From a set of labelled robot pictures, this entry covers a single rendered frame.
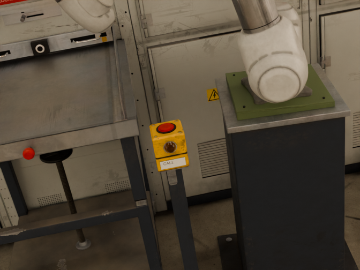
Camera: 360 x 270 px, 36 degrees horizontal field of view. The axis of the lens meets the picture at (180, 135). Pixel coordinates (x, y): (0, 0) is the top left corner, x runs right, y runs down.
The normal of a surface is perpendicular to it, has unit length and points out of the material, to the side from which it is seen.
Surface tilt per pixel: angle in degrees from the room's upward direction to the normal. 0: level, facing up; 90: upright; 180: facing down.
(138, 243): 0
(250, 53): 79
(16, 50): 90
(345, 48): 90
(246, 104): 2
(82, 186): 90
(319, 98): 2
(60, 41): 90
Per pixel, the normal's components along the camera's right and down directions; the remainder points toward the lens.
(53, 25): 0.15, 0.48
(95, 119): -0.15, -0.86
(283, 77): -0.08, 0.64
